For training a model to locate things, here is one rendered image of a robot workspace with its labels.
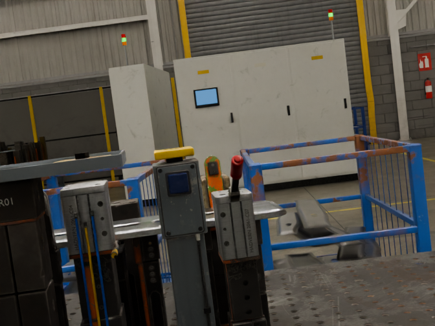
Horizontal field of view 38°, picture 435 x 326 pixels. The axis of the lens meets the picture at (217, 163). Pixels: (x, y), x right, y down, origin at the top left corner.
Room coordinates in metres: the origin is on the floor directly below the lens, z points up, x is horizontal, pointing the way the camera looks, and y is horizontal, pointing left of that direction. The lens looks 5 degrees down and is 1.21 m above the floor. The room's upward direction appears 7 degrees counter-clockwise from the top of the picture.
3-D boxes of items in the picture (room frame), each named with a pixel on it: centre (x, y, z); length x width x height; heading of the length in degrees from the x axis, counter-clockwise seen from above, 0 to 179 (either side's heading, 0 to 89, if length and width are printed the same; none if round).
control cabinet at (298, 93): (9.24, -0.77, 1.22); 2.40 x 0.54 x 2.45; 89
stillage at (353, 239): (3.52, -0.55, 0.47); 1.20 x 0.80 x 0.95; 0
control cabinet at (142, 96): (10.21, 1.02, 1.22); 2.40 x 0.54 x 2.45; 175
